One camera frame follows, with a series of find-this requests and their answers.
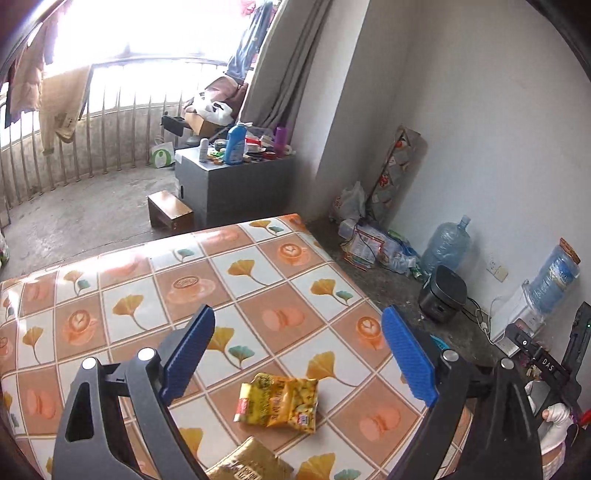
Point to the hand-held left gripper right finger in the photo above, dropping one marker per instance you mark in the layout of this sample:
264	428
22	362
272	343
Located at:
408	355

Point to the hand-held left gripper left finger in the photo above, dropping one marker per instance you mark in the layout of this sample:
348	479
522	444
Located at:
189	350

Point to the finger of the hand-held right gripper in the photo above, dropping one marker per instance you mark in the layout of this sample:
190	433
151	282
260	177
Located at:
522	341

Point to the yellow snack packet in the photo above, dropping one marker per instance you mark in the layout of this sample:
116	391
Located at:
281	401

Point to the white water dispenser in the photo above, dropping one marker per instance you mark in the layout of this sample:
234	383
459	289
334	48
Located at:
508	314

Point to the water jug with label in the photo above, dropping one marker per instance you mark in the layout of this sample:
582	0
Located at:
554	277

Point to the black rice cooker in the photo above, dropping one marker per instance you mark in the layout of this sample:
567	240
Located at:
443	290

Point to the patterned tablecloth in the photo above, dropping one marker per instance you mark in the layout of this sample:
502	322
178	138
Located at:
138	277

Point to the blue water jug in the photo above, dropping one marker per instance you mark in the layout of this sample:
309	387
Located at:
443	249

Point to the pile of empty packaging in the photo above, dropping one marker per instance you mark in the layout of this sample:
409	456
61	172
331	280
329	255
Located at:
369	244

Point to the gold snack bag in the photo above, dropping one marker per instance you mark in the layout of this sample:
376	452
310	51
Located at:
251	461

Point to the wooden stool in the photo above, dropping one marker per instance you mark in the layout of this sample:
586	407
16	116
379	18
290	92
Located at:
168	207

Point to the white plastic bag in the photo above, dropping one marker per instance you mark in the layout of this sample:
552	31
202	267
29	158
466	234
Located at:
214	108
348	203

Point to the grey cabinet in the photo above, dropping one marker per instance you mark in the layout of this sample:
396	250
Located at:
240	194

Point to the patterned folded board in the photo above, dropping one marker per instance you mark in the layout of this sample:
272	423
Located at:
392	170

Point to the white and green bag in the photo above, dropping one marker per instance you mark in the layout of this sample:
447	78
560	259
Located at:
162	154

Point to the small white bottle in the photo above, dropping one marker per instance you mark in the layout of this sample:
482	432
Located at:
203	150

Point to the blue detergent bottle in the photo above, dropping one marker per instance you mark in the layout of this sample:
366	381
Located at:
235	145

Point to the pile of small toiletries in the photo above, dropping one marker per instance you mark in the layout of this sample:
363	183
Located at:
256	150

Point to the purple cup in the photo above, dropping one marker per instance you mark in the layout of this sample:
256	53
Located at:
280	143

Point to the cardboard box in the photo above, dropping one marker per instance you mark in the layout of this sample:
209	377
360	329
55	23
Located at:
201	123

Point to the beige trousers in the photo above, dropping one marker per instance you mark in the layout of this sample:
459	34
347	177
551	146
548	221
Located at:
64	101

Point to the metal railing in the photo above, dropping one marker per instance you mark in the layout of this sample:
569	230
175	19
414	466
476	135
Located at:
152	58

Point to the dark hanging garment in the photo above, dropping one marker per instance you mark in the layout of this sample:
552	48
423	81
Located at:
8	110

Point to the grey curtain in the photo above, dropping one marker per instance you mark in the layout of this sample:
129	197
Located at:
300	69

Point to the blue denim garment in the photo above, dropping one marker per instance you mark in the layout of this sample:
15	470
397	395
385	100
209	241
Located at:
244	50

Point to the light puffer jacket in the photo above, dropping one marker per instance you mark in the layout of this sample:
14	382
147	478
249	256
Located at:
30	74

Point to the beige wall plate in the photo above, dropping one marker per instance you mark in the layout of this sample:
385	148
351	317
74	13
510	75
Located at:
502	275

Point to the white wall socket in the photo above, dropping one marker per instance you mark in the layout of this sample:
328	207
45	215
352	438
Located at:
493	265

